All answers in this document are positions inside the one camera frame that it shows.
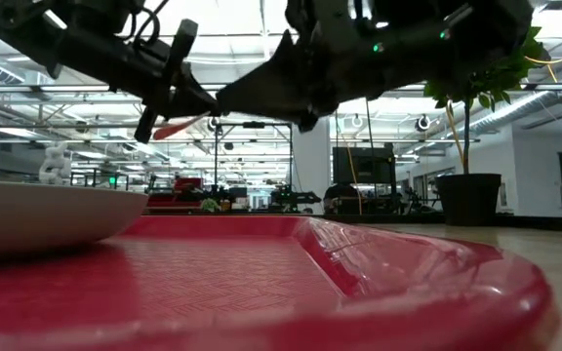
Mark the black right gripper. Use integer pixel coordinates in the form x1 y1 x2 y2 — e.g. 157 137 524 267
217 0 458 133

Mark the black gantry stand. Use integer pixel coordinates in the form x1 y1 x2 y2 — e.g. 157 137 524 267
211 120 295 214

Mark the metal fork orange handle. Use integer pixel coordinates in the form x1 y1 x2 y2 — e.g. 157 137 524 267
152 112 210 142

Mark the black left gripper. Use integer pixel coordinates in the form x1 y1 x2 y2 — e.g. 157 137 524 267
54 19 222 143

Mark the black display screen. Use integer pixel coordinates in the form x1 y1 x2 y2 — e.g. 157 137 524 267
332 145 398 186

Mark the red plastic tray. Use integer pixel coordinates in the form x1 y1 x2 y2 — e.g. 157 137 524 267
0 214 562 351

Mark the white robot figure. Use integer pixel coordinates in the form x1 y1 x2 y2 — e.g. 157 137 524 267
38 140 73 187

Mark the teal round plate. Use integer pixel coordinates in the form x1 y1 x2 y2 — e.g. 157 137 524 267
0 179 149 260

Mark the green leafy plant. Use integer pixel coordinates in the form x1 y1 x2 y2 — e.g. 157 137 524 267
421 26 550 176

